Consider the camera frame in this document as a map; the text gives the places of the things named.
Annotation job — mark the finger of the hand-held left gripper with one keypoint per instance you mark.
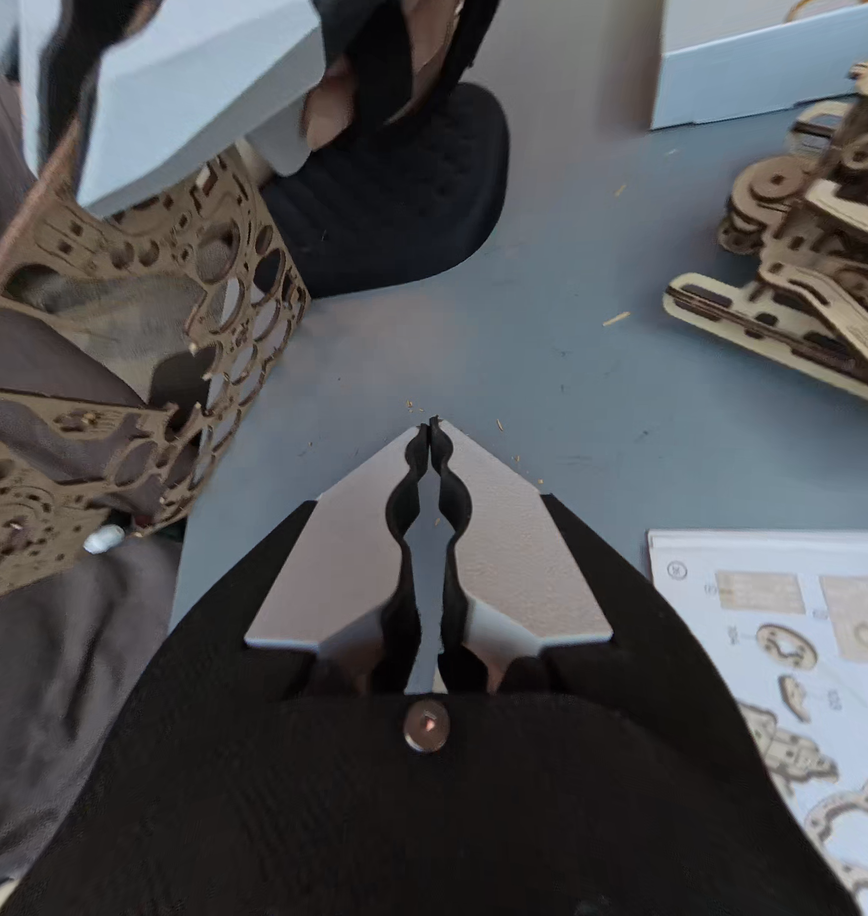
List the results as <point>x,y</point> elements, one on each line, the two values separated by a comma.
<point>33,43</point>
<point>205,93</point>

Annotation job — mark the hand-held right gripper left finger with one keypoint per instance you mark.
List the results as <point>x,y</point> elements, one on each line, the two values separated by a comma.
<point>334,572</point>

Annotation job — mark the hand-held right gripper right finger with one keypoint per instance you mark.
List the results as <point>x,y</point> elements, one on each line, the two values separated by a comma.
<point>527,572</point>

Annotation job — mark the laser-cut wooden parts sheet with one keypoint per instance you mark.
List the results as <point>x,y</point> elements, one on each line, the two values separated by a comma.
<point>40,551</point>

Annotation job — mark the partly built wooden model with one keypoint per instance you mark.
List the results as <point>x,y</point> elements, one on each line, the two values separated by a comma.
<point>799,315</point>

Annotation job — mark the person's left hand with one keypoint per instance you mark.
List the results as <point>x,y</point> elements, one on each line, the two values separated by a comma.
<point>327,107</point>

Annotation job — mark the black wrist rest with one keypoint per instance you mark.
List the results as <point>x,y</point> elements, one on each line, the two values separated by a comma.
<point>405,215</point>

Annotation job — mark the white instruction booklet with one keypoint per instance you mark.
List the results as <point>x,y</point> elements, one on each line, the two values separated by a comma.
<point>763,572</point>

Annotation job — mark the long wooden splinter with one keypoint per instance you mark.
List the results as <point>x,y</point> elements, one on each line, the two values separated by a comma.
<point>616,319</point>

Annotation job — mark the person's grey shirt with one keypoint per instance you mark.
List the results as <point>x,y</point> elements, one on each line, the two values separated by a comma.
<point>48,715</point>

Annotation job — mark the white cardboard box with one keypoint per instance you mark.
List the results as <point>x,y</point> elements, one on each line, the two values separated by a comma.
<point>749,79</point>

